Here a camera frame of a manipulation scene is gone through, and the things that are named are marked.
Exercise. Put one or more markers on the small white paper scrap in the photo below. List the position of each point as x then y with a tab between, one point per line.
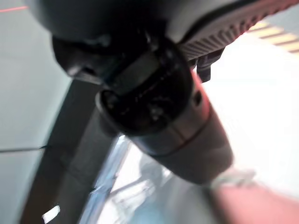
51	214

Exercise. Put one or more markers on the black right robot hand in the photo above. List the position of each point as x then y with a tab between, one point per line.
93	18

